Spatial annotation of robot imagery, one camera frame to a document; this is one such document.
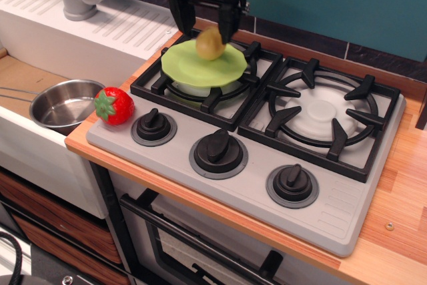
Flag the black middle stove knob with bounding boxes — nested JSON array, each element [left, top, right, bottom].
[[189, 129, 249, 180]]

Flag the light green plastic plate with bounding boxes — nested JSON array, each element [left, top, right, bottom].
[[161, 40, 248, 88]]

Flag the black braided cable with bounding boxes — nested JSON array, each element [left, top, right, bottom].
[[0, 230, 23, 285]]

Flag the white burner cap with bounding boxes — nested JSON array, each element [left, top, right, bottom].
[[168, 81, 247, 103], [276, 78, 370, 141]]

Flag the small stainless steel pan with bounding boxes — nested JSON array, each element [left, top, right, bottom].
[[1, 79, 104, 135]]

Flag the grey toy stovetop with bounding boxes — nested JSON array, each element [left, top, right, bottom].
[[86, 91, 387, 257]]

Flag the black left burner grate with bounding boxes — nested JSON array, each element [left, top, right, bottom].
[[130, 29, 283, 131]]

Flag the red toy strawberry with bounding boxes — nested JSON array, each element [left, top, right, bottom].
[[94, 87, 135, 125]]

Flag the wooden drawer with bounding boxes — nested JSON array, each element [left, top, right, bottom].
[[1, 168, 117, 257], [12, 214, 130, 285]]

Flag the white toy sink unit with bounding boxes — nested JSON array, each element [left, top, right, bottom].
[[1, 0, 177, 219]]

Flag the lower wooden drawer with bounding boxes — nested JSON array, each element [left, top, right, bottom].
[[12, 214, 130, 285]]

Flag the white left burner cap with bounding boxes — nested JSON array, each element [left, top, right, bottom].
[[168, 81, 247, 103]]

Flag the black oven door handle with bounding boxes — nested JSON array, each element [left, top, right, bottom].
[[119, 194, 284, 285]]

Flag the black stove knob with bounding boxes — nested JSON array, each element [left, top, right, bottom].
[[131, 108, 177, 147], [189, 129, 249, 180], [266, 164, 320, 210]]

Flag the toy oven door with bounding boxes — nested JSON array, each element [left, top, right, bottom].
[[110, 172, 344, 284]]

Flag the black right stove knob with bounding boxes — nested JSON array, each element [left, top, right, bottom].
[[266, 164, 320, 210]]

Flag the black left stove knob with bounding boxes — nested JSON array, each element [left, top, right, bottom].
[[131, 108, 177, 147]]

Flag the upper wooden drawer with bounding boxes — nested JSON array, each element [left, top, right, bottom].
[[1, 168, 117, 257]]

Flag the yellow toy potato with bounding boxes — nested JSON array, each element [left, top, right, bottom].
[[195, 27, 226, 61]]

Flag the white right burner cap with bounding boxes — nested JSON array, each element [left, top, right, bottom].
[[276, 78, 370, 141]]

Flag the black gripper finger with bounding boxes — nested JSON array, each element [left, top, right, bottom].
[[218, 0, 246, 44], [168, 0, 195, 35]]

